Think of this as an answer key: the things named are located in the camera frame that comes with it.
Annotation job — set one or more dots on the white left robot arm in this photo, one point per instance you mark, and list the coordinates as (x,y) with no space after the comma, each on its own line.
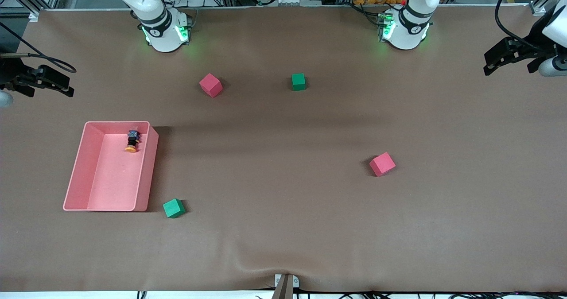
(409,29)

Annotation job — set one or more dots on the green foam cube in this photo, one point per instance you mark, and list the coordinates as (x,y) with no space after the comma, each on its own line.
(298,82)
(173,208)

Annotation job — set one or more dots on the pink plastic bin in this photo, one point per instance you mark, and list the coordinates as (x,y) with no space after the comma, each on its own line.
(115,175)

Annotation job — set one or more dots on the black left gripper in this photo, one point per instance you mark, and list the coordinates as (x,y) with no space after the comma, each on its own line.
(534,42)

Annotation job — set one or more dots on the pink foam cube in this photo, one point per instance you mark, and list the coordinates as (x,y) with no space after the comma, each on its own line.
(382,164)
(210,85)

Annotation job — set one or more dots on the orange capped push button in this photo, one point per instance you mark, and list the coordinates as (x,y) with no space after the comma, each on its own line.
(132,141)

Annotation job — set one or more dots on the metal table edge bracket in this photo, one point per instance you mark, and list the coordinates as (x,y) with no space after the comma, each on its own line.
(285,285)

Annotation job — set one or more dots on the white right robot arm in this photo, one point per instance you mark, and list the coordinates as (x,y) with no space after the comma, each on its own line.
(164,33)

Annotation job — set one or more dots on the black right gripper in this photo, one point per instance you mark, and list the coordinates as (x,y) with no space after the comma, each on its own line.
(12,75)

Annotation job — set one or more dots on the aluminium frame corner bracket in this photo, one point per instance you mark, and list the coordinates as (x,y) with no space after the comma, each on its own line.
(538,9)

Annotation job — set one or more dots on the brown table mat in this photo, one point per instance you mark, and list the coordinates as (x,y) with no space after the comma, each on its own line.
(283,228)

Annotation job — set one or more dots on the white terminal block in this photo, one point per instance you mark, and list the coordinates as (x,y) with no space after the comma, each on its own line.
(277,0)

